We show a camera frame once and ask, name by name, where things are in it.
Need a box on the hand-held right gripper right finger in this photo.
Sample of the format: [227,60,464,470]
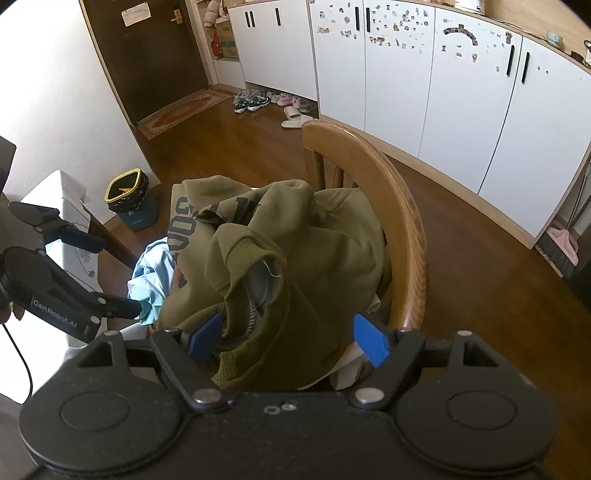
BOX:
[349,313,511,411]

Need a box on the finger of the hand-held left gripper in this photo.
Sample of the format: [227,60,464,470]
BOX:
[90,293,144,320]
[9,202,105,253]

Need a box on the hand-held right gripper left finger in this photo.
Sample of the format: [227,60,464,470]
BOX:
[76,314,232,412]

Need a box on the olive green sweatshirt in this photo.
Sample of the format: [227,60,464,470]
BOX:
[159,175,386,393]

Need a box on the light blue cloth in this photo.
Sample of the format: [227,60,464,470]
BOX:
[127,237,180,326]

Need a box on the trash bin with yellow rim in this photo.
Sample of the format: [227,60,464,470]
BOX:
[105,169,160,232]

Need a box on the wooden chair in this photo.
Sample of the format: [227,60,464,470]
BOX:
[300,119,430,335]

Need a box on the red patterned doormat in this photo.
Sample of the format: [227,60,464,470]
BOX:
[136,89,232,140]

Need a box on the dark brown door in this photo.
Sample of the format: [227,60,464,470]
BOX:
[81,0,215,126]

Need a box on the broom with pink dustpan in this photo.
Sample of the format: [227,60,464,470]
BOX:
[534,185,583,278]

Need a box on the paper note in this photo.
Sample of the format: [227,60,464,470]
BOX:
[121,4,151,27]

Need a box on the cardboard box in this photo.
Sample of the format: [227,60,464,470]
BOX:
[214,17,241,61]

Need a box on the long white stickered cabinet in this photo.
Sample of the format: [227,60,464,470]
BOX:
[307,0,591,251]

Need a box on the pale soft toy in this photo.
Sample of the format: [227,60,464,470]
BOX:
[205,0,230,28]

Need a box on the black cable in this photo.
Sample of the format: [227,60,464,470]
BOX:
[0,323,34,398]

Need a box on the white cabinet with black handles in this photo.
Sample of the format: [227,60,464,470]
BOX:
[228,0,320,101]

